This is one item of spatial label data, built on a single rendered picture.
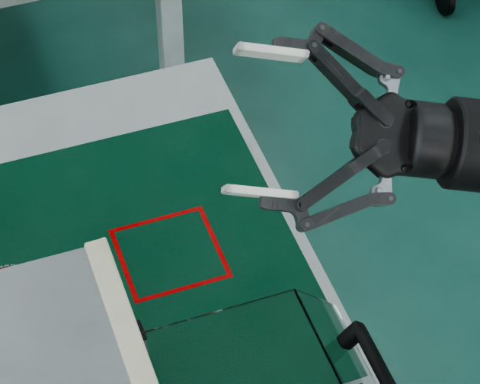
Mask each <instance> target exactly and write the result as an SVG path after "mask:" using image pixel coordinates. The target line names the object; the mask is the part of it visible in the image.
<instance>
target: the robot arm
mask: <svg viewBox="0 0 480 384"><path fill-rule="evenodd" d="M322 45H324V46H326V47H327V48H329V49H330V50H331V51H333V52H334V53H337V54H338V55H339V56H341V57H342V58H344V59H346V60H347V61H348V62H350V63H351V64H353V65H355V66H356V67H357V68H359V69H361V70H362V71H364V72H365V73H366V74H368V75H371V76H372V77H374V78H377V81H378V83H379V84H380V85H381V86H383V87H384V89H385V90H386V93H385V94H383V95H381V96H380V97H378V98H377V99H375V98H374V97H373V96H372V95H371V93H370V92H369V91H368V90H367V89H365V88H363V87H362V86H361V85H360V84H359V83H358V82H357V81H356V80H355V79H354V78H353V77H352V76H351V75H350V73H349V72H348V71H347V70H346V69H345V68H344V67H343V66H342V65H341V64H340V63H339V62H338V61H337V60H336V59H335V58H334V57H333V56H332V55H331V54H330V53H329V52H328V51H327V50H326V49H325V48H324V47H323V46H322ZM232 54H234V56H247V57H253V58H259V59H272V60H278V61H284V62H297V63H303V62H304V61H305V60H306V59H307V58H308V59H309V60H310V61H311V63H312V64H313V65H314V66H315V67H316V68H317V69H318V70H319V71H320V72H321V73H322V74H323V75H324V76H325V77H326V78H327V79H328V80H329V81H330V83H332V84H333V86H335V87H336V89H337V90H339V92H340V93H342V95H343V96H344V97H345V98H346V99H347V101H348V103H349V105H350V106H351V107H352V108H353V109H354V110H355V111H356V112H355V114H354V116H353V117H351V124H350V126H351V130H352V136H351V138H350V144H349V149H350V150H351V152H352V154H353V156H354V158H353V159H351V160H350V161H349V162H348V163H346V164H345V165H343V166H342V167H341V168H339V169H338V170H337V171H336V172H334V173H333V174H331V175H330V176H328V177H327V178H326V179H324V180H323V181H321V182H320V183H319V184H317V185H315V186H314V187H313V188H312V189H310V190H309V191H307V192H306V193H305V194H303V195H302V196H301V197H299V192H298V191H297V190H282V189H274V188H266V187H252V186H244V185H236V184H226V185H224V186H223V187H221V193H222V194H225V195H233V196H242V197H257V198H259V202H258V207H259V208H261V209H263V210H272V211H280V212H288V213H291V214H292V215H293V217H294V220H295V223H296V225H295V227H296V230H297V231H298V232H307V231H310V230H313V229H316V228H318V227H320V226H323V225H325V224H328V223H330V222H333V221H335V220H337V219H340V218H343V217H345V216H348V215H350V214H352V213H355V212H358V211H360V210H363V209H365V208H367V207H369V206H388V205H391V204H394V203H395V202H396V195H395V194H394V193H393V192H392V177H394V176H406V177H414V178H428V179H436V181H437V183H438V184H439V185H440V186H441V187H442V188H443V189H447V190H461V191H469V192H476V193H480V99H478V98H465V97H459V96H454V97H452V98H450V99H449V100H448V101H447V102H446V103H445V104H443V103H436V102H429V101H416V100H410V99H406V98H403V97H401V96H400V95H398V88H399V83H400V79H401V77H402V76H404V75H405V68H404V67H403V66H400V65H397V64H393V63H390V62H384V61H383V60H381V59H380V58H379V57H377V56H375V55H373V54H372V53H371V52H369V51H368V50H366V49H364V48H363V47H362V46H360V45H359V44H357V43H355V42H354V41H352V40H351V39H349V38H348V37H346V36H344V35H343V34H342V33H340V32H339V31H337V30H335V29H334V28H333V27H331V26H329V25H328V24H326V23H325V22H319V23H317V24H316V25H315V26H314V27H313V28H312V29H311V32H310V35H309V38H308V39H299V38H292V37H281V36H279V37H275V38H274V39H273V40H272V44H271V45H265V44H259V43H247V42H241V41H239V42H238V43H237V44H236V45H235V47H234V48H233V52H232ZM364 168H367V169H369V170H370V171H371V172H372V173H373V174H374V175H375V176H377V177H378V178H379V183H378V184H377V185H374V186H372V187H371V188H370V193H369V194H366V195H363V196H360V197H357V198H354V199H352V200H349V201H347V202H344V203H341V204H339V205H337V206H333V207H332V208H329V209H327V210H324V211H321V212H320V213H316V214H314V215H312V216H309V211H308V208H309V207H311V206H312V205H314V204H315V203H317V202H318V201H320V200H321V199H322V198H323V197H325V196H327V195H328V194H329V193H331V192H332V191H333V190H335V189H336V188H337V187H339V186H341V185H342V184H343V183H344V182H346V181H347V180H349V179H350V178H352V177H353V176H354V175H355V174H357V173H359V172H360V171H362V170H363V169H364ZM297 198H298V199H297Z"/></svg>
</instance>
